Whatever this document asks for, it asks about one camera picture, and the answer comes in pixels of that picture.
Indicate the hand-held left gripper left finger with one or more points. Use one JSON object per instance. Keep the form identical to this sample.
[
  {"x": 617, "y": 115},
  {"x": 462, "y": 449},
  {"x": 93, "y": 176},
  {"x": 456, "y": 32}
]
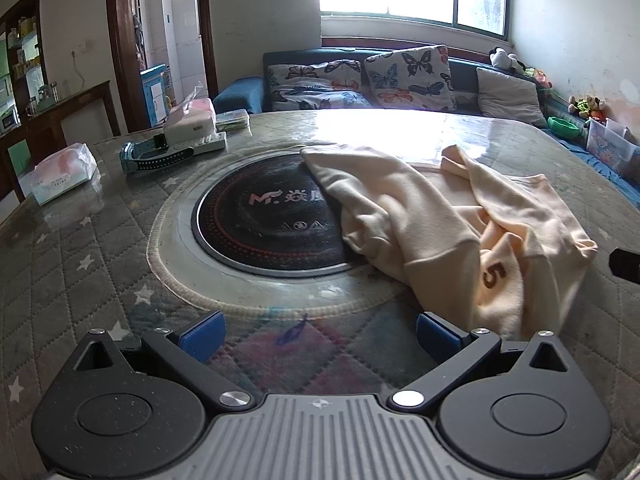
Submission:
[{"x": 202, "y": 336}]

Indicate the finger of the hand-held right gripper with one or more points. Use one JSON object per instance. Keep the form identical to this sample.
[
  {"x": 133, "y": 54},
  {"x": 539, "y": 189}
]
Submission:
[{"x": 627, "y": 264}]

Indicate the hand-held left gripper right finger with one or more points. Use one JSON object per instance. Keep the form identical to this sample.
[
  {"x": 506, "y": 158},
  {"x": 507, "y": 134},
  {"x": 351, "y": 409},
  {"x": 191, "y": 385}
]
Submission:
[{"x": 437, "y": 338}]

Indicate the cream sweatshirt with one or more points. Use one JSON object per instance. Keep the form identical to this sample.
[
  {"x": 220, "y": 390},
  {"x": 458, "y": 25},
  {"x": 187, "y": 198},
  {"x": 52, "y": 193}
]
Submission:
[{"x": 425, "y": 210}]

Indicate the clear plastic storage box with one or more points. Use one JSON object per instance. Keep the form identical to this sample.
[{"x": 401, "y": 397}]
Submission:
[{"x": 612, "y": 150}]

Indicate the black round induction cooker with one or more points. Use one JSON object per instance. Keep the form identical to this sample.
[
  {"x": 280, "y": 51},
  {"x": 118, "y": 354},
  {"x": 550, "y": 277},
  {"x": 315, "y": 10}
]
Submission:
[{"x": 240, "y": 225}]

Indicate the green plastic bowl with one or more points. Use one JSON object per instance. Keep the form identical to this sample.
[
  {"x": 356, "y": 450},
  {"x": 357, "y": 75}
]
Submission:
[{"x": 564, "y": 127}]

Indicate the small plush toys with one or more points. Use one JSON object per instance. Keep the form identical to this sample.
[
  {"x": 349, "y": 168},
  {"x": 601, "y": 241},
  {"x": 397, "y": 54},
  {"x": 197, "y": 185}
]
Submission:
[{"x": 587, "y": 106}]

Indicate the white power strip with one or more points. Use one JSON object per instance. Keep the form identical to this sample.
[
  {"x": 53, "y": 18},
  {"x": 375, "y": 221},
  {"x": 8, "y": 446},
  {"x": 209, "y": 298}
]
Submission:
[{"x": 212, "y": 144}]

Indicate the blue smartwatch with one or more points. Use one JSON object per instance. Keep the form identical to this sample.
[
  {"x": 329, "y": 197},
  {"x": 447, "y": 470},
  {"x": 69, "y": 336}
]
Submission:
[{"x": 145, "y": 152}]

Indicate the grey pillow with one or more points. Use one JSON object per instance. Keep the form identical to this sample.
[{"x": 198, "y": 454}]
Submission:
[{"x": 510, "y": 97}]

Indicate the colourful toy pile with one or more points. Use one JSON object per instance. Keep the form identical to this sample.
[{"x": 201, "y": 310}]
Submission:
[{"x": 537, "y": 77}]

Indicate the soft tissue pack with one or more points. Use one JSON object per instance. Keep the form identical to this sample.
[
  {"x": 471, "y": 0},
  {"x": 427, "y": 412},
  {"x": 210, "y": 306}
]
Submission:
[{"x": 62, "y": 172}]

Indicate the pink white tissue box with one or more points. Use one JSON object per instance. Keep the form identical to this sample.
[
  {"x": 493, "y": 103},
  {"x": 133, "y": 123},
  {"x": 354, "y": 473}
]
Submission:
[{"x": 192, "y": 120}]

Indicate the green packet stack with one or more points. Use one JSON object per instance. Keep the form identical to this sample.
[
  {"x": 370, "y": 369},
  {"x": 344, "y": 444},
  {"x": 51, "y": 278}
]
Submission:
[{"x": 232, "y": 120}]

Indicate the panda plush toy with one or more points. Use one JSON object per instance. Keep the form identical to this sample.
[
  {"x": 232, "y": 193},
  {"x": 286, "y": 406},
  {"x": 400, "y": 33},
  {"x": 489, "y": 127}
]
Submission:
[{"x": 502, "y": 57}]

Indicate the blue carton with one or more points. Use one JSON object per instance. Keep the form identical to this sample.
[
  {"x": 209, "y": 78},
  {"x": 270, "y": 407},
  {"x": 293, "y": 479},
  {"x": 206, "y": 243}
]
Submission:
[{"x": 152, "y": 95}]

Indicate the blue sofa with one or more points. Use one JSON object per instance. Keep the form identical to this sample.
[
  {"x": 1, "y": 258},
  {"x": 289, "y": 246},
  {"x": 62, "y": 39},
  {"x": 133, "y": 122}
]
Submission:
[{"x": 240, "y": 92}]

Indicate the dark wooden cabinet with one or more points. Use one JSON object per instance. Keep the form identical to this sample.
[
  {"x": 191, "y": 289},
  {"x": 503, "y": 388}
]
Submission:
[{"x": 45, "y": 127}]

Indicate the upright butterfly print pillow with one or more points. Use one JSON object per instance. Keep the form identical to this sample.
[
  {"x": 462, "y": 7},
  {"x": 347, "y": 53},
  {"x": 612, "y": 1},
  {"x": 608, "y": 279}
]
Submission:
[{"x": 410, "y": 77}]

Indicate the flat butterfly print pillow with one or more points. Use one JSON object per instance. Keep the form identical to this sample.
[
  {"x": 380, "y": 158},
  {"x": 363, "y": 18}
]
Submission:
[{"x": 315, "y": 80}]

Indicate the dark wooden door frame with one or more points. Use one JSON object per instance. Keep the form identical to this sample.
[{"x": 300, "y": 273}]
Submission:
[{"x": 120, "y": 60}]

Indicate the wooden wall shelf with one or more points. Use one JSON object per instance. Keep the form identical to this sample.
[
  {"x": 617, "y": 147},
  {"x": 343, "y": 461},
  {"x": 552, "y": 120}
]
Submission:
[{"x": 27, "y": 50}]

